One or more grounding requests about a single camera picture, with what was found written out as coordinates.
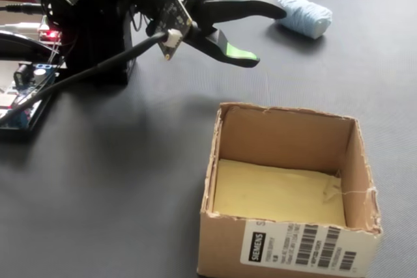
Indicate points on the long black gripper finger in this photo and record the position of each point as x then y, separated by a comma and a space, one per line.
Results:
241, 8

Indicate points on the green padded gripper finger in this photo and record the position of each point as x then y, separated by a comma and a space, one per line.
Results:
215, 47

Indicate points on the light blue yarn block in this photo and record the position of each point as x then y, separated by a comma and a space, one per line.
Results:
304, 14

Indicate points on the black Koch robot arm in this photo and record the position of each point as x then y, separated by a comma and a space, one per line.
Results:
94, 30

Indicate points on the yellow paper box lining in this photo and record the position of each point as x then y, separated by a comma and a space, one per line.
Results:
273, 193

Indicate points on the open cardboard box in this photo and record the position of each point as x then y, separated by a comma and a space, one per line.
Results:
228, 245

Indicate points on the dark grey table mat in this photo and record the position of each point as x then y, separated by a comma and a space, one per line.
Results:
114, 177

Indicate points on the small motor driver board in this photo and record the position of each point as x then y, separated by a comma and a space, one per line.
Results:
49, 34

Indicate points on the blue controller circuit board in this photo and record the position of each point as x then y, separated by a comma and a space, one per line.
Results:
32, 79

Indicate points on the electronics controller board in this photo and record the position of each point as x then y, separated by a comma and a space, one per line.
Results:
36, 125

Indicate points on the black camera circuit board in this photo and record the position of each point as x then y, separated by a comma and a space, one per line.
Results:
172, 14

